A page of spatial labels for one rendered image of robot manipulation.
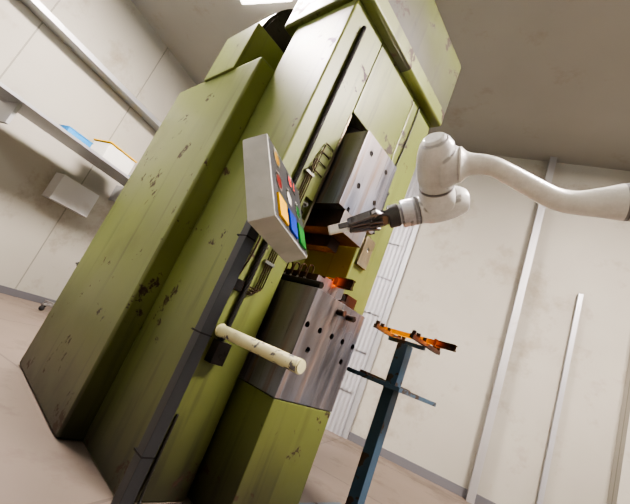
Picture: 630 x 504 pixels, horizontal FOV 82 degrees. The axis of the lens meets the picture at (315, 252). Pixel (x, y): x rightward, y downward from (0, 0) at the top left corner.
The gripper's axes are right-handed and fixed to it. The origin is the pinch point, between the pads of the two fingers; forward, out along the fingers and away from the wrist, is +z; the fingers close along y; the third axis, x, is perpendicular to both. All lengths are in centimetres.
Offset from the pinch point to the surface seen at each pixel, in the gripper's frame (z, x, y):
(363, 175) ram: -12, 43, 38
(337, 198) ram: 1.4, 30.1, 31.6
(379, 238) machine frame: -13, 31, 87
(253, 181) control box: 18.6, 6.8, -27.0
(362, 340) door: 27, 10, 316
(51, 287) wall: 387, 124, 237
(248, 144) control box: 19.3, 20.0, -27.0
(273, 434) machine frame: 41, -60, 36
